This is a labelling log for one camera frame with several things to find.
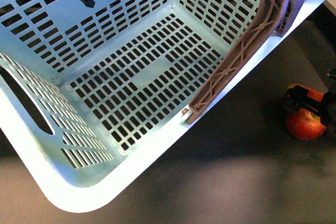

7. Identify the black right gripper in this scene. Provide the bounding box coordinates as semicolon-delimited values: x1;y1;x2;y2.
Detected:
284;82;335;138

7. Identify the red apple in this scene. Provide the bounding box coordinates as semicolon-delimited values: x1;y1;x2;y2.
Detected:
285;83;330;141

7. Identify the light blue plastic basket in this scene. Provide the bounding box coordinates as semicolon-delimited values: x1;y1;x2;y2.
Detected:
1;0;324;212

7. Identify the black front display tray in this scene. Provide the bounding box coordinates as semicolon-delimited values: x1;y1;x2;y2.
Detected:
1;5;335;223

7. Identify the brown basket handle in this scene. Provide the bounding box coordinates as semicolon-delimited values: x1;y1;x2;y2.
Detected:
181;0;305;124

